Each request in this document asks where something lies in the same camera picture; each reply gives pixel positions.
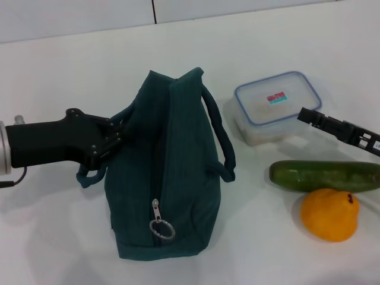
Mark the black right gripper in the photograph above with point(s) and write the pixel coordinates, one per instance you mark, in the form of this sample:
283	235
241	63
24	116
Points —
365	139

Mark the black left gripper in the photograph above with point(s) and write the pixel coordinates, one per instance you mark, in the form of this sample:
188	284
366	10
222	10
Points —
53	142

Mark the clear lunch box blue seal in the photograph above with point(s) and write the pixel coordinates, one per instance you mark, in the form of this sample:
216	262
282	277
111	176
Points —
276	110

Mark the green cucumber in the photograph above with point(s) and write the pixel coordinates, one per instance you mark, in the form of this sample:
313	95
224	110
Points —
320	176

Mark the dark teal fabric lunch bag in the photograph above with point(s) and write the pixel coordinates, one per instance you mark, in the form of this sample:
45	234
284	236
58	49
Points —
178	166

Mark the orange yellow pear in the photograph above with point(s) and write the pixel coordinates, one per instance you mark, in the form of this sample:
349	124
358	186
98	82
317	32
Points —
326	216

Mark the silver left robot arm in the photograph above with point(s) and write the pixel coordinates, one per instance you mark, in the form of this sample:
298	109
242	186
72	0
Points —
3	148

